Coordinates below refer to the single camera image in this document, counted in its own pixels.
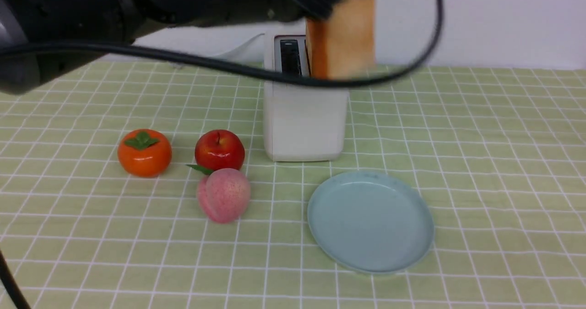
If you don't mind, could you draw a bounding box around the brown toast slice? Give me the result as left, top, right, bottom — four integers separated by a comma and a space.
305, 0, 375, 80

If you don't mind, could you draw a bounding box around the red apple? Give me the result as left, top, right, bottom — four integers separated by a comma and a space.
195, 129, 245, 171

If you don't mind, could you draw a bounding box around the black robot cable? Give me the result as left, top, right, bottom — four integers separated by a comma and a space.
0, 0, 444, 89

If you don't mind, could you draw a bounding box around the orange persimmon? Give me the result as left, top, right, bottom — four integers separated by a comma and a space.
117, 128, 173, 178

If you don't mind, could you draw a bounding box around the pink peach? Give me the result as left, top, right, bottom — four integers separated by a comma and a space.
187, 164, 251, 224

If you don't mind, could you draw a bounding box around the white two-slot toaster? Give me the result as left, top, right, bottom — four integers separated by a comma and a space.
262, 33, 349, 162

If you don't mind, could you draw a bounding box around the white toaster power cord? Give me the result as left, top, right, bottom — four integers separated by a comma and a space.
215, 33, 266, 63

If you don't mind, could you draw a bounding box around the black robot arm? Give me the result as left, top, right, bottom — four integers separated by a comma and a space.
1, 0, 348, 95

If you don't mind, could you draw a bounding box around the light blue round plate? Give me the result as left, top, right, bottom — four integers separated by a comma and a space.
306, 171, 435, 274

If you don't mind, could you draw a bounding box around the green checkered tablecloth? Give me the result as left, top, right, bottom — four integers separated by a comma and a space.
0, 62, 586, 309

